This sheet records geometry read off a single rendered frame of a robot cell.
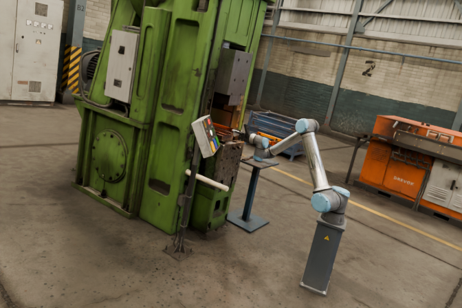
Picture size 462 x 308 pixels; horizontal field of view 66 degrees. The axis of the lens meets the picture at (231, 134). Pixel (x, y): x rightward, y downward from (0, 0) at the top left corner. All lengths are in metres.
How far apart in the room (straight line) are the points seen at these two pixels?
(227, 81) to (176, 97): 0.49
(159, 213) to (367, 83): 8.27
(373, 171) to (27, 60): 6.56
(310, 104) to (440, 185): 6.17
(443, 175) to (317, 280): 3.43
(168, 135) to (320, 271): 1.76
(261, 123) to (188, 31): 4.30
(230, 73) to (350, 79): 8.01
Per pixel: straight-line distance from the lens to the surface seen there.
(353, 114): 10.87
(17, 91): 7.92
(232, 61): 3.19
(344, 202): 2.94
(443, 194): 6.18
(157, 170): 3.50
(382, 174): 6.36
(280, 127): 7.06
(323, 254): 3.08
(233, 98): 3.30
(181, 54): 3.27
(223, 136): 3.33
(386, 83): 10.60
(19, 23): 7.78
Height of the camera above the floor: 1.70
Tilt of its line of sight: 12 degrees down
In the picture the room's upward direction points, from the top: 12 degrees clockwise
